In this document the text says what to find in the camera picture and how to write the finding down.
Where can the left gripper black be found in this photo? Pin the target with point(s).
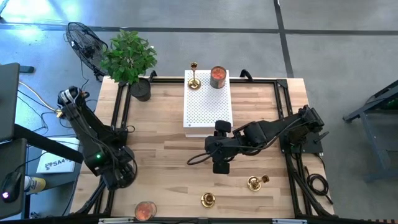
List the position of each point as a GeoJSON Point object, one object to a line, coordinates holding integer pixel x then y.
{"type": "Point", "coordinates": [119, 174]}

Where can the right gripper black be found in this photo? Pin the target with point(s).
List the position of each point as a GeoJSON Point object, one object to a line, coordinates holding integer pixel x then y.
{"type": "Point", "coordinates": [220, 147]}

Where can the orange candle dark tin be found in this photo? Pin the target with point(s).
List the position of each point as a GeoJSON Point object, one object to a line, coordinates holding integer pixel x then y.
{"type": "Point", "coordinates": [218, 74]}
{"type": "Point", "coordinates": [145, 211]}

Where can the brass candlestick holder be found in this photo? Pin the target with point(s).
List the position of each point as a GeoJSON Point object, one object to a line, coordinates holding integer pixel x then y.
{"type": "Point", "coordinates": [194, 84]}
{"type": "Point", "coordinates": [255, 183]}
{"type": "Point", "coordinates": [207, 199]}

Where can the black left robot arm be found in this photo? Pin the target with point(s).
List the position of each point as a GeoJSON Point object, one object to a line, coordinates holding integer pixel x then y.
{"type": "Point", "coordinates": [81, 124]}

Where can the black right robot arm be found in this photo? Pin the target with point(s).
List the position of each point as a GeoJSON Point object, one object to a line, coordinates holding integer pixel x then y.
{"type": "Point", "coordinates": [273, 127]}

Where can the white perforated metal shelf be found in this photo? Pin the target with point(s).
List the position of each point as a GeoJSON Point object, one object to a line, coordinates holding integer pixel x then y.
{"type": "Point", "coordinates": [206, 109]}

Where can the white printed paper box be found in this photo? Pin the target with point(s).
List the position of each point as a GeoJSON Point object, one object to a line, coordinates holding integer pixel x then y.
{"type": "Point", "coordinates": [56, 161]}

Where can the black desk beam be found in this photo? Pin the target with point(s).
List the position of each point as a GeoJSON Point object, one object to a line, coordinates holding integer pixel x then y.
{"type": "Point", "coordinates": [46, 143]}

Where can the white yellow spray can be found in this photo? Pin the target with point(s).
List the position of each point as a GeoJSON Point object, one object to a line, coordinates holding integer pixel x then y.
{"type": "Point", "coordinates": [34, 185]}

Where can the black computer mouse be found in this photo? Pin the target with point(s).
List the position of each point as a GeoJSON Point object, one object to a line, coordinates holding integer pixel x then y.
{"type": "Point", "coordinates": [12, 186]}

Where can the dark grey desk pad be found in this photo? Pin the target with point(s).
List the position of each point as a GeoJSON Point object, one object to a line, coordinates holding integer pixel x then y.
{"type": "Point", "coordinates": [12, 155]}

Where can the green potted plant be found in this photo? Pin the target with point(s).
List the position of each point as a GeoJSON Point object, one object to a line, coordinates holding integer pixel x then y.
{"type": "Point", "coordinates": [127, 53]}

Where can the dark grey monitor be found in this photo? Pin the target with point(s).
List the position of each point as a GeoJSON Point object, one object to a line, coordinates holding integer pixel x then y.
{"type": "Point", "coordinates": [7, 99]}

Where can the black floor fan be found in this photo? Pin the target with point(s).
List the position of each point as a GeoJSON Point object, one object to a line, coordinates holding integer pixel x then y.
{"type": "Point", "coordinates": [82, 42]}

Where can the blue-grey metal cart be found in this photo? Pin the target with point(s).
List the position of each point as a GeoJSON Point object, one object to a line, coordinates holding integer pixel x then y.
{"type": "Point", "coordinates": [374, 146]}

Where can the silver frame bracket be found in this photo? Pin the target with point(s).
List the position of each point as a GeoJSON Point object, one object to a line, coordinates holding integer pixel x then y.
{"type": "Point", "coordinates": [289, 221]}
{"type": "Point", "coordinates": [115, 220]}

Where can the black aluminium table frame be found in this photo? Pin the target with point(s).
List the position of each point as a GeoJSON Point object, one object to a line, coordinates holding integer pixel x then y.
{"type": "Point", "coordinates": [255, 81]}

